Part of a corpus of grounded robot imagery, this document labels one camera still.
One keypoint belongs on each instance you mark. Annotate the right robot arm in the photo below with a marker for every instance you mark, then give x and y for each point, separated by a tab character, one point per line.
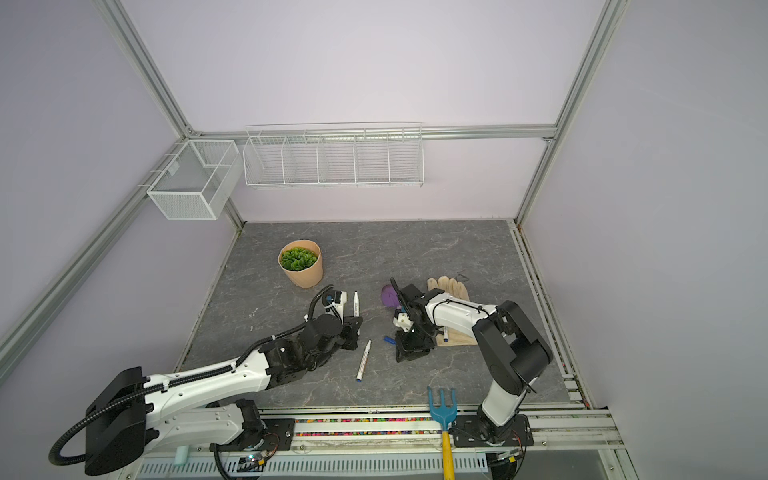
514	351

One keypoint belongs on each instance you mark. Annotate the teal rake yellow handle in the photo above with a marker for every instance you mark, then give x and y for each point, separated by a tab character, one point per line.
444	411

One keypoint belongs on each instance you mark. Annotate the white wire shelf basket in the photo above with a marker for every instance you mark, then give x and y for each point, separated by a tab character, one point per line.
334	155

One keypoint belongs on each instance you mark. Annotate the beige work glove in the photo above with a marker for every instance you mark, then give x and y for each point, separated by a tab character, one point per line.
457	289

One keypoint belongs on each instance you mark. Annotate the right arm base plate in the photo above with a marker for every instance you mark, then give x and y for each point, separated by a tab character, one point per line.
474	431

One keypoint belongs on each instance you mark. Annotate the purple trowel pink handle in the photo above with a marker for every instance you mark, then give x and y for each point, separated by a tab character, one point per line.
389	297

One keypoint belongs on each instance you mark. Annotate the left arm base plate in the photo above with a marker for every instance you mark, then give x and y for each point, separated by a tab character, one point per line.
276	434

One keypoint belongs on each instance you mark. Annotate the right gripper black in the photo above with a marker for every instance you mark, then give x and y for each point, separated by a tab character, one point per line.
407	349

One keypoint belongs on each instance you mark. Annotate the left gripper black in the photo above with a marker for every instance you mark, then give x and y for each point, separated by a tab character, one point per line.
351	330

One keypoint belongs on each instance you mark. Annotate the white wire mesh box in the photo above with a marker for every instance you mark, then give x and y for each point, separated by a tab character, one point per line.
198	180

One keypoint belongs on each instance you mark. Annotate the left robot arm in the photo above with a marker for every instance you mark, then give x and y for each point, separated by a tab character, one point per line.
135	412

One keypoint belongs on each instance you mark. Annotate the beige pot with green plant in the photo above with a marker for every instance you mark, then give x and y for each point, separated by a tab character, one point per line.
302	262

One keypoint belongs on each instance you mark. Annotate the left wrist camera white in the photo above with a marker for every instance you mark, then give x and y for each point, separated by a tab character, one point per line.
334	302

